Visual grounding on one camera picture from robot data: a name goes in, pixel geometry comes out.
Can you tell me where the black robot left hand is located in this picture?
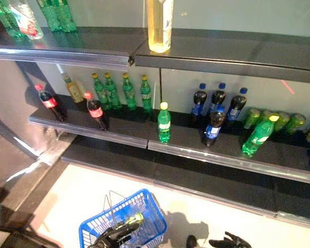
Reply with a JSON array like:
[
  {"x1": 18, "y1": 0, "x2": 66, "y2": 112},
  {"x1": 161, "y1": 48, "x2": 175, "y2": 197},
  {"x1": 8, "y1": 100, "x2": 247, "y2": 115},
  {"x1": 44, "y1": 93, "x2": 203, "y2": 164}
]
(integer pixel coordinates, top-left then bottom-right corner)
[{"x1": 89, "y1": 222, "x2": 140, "y2": 248}]

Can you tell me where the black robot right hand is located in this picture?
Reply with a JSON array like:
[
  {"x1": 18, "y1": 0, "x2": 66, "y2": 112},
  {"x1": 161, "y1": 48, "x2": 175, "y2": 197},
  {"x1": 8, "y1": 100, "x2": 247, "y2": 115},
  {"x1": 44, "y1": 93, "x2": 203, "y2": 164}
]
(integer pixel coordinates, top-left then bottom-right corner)
[{"x1": 209, "y1": 231, "x2": 252, "y2": 248}]

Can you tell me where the blue plastic shopping basket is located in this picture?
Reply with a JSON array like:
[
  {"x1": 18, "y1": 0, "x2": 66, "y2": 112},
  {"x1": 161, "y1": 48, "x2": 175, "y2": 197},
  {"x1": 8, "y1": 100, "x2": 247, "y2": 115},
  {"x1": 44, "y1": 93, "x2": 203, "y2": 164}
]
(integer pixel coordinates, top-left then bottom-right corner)
[{"x1": 79, "y1": 188, "x2": 168, "y2": 248}]

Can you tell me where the green bottle in basket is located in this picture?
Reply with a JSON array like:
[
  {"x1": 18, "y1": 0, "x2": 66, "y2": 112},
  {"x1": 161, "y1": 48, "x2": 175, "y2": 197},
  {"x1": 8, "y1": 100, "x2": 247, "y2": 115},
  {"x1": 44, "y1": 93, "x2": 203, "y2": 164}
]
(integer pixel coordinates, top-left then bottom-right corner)
[{"x1": 123, "y1": 213, "x2": 145, "y2": 225}]

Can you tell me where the black shelf base board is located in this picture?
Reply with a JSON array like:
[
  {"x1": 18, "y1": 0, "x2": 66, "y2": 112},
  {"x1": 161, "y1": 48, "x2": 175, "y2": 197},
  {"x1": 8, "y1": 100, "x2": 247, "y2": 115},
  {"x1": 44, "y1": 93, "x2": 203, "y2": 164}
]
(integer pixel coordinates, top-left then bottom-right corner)
[
  {"x1": 61, "y1": 135, "x2": 310, "y2": 220},
  {"x1": 0, "y1": 223, "x2": 65, "y2": 248}
]

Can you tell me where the dark stone ledge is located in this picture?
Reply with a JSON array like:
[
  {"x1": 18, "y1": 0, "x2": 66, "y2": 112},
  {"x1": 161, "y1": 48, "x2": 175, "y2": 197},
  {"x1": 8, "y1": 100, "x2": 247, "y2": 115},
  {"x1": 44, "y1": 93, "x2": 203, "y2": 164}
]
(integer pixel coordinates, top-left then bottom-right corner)
[{"x1": 0, "y1": 134, "x2": 78, "y2": 228}]

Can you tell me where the cola bottle red cap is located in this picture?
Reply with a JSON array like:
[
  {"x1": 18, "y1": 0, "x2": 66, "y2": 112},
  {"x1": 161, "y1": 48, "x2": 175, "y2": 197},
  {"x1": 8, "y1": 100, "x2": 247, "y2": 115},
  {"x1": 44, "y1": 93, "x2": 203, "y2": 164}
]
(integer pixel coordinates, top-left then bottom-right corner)
[
  {"x1": 34, "y1": 84, "x2": 68, "y2": 122},
  {"x1": 84, "y1": 92, "x2": 110, "y2": 131}
]

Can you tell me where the small yellow tea bottle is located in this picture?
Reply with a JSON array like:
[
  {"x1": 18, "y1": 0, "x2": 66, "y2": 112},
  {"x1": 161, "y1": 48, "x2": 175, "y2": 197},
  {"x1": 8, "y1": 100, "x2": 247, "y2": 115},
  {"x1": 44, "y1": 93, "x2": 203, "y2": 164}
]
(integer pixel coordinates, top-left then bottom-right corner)
[{"x1": 61, "y1": 73, "x2": 85, "y2": 103}]

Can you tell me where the row of green soda bottles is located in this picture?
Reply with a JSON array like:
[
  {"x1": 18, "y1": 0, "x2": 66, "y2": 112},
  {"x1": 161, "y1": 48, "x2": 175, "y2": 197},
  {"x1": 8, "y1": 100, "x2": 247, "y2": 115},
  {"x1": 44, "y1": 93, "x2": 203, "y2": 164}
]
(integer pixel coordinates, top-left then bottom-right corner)
[{"x1": 37, "y1": 63, "x2": 161, "y2": 109}]

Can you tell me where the large yellow tea bottle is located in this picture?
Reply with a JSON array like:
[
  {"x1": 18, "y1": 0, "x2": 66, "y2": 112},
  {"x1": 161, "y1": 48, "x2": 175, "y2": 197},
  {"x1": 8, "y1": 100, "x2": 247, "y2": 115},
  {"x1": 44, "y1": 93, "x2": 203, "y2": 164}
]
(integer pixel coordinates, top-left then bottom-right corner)
[{"x1": 146, "y1": 0, "x2": 175, "y2": 54}]

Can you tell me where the large green soda bottle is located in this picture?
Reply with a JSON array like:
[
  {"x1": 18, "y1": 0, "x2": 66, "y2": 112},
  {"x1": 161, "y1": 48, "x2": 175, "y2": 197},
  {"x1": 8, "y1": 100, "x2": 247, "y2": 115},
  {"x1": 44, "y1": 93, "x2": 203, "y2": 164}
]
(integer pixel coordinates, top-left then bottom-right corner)
[
  {"x1": 0, "y1": 0, "x2": 25, "y2": 39},
  {"x1": 55, "y1": 0, "x2": 78, "y2": 33},
  {"x1": 37, "y1": 0, "x2": 62, "y2": 33}
]

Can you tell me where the clear bottle red white label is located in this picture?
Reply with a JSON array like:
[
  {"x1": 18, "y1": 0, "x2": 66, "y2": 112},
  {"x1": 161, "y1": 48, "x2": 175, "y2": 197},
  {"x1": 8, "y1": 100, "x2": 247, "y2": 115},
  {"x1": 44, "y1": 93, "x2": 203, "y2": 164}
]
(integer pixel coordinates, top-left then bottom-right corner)
[{"x1": 9, "y1": 0, "x2": 44, "y2": 40}]

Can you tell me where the clear shelf price rail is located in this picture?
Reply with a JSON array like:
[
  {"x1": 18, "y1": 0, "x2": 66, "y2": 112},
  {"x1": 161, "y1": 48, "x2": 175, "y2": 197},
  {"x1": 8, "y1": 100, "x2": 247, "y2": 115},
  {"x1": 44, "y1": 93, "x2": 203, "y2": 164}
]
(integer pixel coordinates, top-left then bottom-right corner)
[
  {"x1": 0, "y1": 47, "x2": 132, "y2": 72},
  {"x1": 28, "y1": 115, "x2": 148, "y2": 149},
  {"x1": 153, "y1": 179, "x2": 278, "y2": 218},
  {"x1": 147, "y1": 140, "x2": 310, "y2": 186},
  {"x1": 61, "y1": 156, "x2": 156, "y2": 186},
  {"x1": 276, "y1": 210, "x2": 310, "y2": 231}
]

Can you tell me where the silver metal corner post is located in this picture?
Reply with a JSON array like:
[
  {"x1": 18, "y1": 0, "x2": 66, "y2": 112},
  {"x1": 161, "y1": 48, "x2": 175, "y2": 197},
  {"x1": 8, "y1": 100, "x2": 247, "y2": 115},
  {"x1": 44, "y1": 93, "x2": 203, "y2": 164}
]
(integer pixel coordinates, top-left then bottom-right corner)
[{"x1": 0, "y1": 110, "x2": 41, "y2": 160}]

